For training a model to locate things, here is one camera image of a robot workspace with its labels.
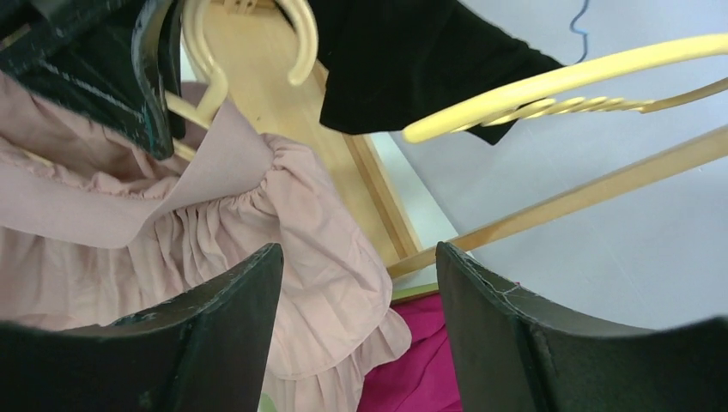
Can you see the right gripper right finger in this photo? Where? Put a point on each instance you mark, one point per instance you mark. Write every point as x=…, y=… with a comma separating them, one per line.
x=514, y=350

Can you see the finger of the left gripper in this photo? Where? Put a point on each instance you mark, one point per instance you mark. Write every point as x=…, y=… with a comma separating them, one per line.
x=110, y=61

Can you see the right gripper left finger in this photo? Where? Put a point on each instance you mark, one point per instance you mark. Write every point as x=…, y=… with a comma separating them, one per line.
x=203, y=350

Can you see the magenta pleated skirt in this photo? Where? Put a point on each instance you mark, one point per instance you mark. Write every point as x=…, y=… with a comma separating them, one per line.
x=424, y=377

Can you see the light pink skirt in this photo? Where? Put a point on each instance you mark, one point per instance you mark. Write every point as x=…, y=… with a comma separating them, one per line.
x=94, y=229

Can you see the dark striped garment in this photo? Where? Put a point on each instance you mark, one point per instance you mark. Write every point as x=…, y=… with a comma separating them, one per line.
x=392, y=62

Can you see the light blue hanger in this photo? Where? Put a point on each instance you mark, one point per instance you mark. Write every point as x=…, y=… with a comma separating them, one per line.
x=582, y=33

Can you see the olive green plastic basket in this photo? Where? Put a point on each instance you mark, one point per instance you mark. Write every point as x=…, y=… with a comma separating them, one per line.
x=265, y=403

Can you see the wooden clothes rack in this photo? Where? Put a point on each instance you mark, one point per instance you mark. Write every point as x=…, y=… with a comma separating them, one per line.
x=405, y=252

